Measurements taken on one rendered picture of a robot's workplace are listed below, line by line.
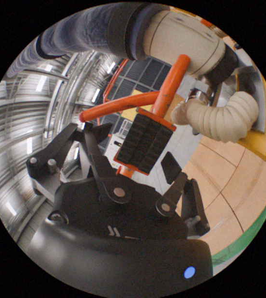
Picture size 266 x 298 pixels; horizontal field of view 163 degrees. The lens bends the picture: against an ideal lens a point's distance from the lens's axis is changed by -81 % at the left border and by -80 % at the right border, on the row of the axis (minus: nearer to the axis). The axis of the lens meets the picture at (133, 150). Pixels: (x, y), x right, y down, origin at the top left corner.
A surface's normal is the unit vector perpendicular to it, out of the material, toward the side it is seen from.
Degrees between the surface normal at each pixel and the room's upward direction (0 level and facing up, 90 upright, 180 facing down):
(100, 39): 96
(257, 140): 0
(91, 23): 92
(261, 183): 0
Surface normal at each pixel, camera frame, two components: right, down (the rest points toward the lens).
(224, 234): -0.90, -0.43
